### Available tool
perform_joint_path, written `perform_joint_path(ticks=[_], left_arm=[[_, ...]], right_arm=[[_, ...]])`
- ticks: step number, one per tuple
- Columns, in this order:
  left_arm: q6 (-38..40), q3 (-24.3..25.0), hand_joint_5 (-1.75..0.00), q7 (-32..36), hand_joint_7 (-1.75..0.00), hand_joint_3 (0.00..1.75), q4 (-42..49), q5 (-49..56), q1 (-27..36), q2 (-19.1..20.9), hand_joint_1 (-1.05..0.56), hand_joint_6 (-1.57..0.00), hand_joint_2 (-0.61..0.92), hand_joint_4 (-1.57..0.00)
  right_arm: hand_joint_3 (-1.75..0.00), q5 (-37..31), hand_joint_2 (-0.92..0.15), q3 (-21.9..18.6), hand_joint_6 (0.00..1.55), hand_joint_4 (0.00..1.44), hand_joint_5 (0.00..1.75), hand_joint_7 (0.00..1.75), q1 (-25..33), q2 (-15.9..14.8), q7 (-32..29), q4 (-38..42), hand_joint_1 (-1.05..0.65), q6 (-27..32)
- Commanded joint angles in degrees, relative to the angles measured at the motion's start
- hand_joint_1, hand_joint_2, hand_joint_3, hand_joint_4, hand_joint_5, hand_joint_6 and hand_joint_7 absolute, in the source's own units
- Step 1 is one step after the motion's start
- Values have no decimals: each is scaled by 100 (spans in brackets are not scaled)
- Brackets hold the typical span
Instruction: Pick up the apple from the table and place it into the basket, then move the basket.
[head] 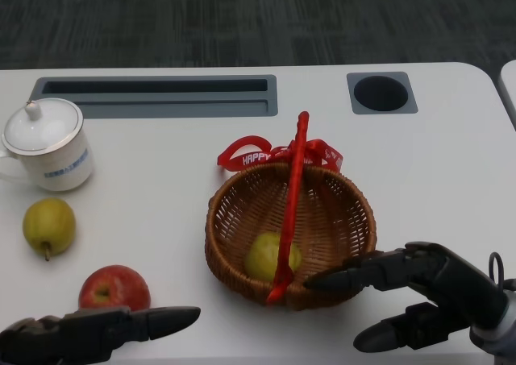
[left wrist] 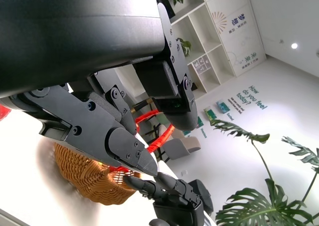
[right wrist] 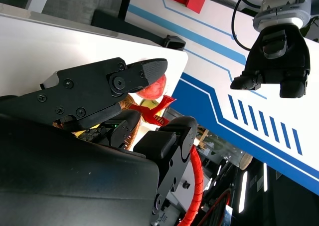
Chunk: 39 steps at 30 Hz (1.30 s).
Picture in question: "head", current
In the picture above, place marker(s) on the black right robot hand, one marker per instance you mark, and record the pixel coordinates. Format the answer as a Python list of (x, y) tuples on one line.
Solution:
[(455, 284)]

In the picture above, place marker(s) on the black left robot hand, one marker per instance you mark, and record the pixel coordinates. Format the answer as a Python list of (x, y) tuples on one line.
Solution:
[(80, 328)]

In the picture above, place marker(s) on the red apple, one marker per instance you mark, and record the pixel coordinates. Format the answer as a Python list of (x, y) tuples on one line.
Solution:
[(117, 286)]

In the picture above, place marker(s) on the red printed ribbon bow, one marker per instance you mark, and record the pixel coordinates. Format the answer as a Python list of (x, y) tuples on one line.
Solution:
[(250, 158)]

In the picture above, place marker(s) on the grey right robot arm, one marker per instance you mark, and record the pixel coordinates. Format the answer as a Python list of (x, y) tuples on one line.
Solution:
[(502, 343)]

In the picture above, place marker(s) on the yellow-green pear with stem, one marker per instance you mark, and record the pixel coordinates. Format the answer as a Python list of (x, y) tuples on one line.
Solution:
[(48, 224)]

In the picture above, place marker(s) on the white ceramic mug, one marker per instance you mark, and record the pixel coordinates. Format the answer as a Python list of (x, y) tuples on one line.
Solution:
[(60, 169)]

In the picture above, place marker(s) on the white neighbouring table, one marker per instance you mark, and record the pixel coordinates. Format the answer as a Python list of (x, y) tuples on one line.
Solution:
[(508, 91)]

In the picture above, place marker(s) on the white mug lid with knob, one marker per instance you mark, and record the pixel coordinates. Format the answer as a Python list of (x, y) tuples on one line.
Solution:
[(44, 127)]

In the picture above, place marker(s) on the grey table cup holder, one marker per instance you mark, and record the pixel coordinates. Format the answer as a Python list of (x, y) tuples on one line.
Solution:
[(381, 93)]

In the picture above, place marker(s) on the long grey table tray recess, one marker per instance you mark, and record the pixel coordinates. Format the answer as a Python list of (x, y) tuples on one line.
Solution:
[(161, 109)]

